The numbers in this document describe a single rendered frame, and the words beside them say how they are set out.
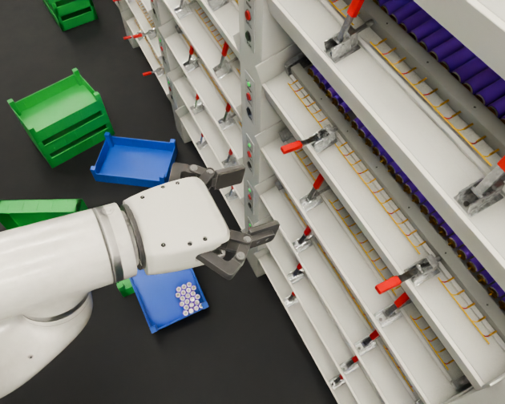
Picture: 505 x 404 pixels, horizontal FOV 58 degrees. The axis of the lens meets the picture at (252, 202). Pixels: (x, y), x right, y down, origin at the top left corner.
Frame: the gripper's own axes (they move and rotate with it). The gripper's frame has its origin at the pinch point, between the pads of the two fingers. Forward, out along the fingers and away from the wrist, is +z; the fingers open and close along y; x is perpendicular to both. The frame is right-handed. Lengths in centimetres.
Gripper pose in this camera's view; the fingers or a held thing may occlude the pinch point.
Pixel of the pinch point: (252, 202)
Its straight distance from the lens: 56.5
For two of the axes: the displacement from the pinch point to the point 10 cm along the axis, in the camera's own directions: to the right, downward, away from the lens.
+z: 8.8, -2.6, 4.1
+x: 1.9, -6.0, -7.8
